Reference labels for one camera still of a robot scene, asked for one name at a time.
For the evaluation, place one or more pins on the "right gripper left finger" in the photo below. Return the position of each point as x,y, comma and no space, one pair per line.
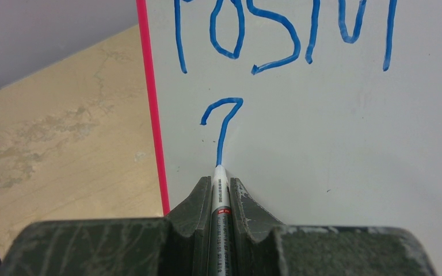
175,244

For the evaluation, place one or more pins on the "red framed whiteboard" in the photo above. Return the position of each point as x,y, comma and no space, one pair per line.
330,112

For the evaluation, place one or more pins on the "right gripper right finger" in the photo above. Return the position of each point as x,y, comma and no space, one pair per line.
266,246

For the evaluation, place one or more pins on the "white whiteboard marker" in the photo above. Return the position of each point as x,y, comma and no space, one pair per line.
221,259

